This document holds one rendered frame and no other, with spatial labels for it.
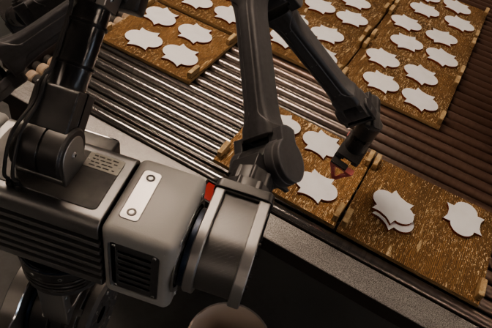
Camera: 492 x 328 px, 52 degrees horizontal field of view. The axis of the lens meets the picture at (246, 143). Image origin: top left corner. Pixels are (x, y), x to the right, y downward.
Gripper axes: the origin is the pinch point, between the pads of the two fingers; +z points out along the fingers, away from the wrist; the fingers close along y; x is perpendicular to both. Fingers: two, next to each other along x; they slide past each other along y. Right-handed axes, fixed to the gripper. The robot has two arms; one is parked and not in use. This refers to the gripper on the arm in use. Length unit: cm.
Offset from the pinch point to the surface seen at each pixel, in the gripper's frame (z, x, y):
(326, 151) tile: 12.6, -5.7, -13.9
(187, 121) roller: 21, -49, 1
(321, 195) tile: 10.9, 0.0, 4.0
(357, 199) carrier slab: 10.8, 9.8, -2.3
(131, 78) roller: 25, -76, -4
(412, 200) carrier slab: 9.2, 24.0, -12.8
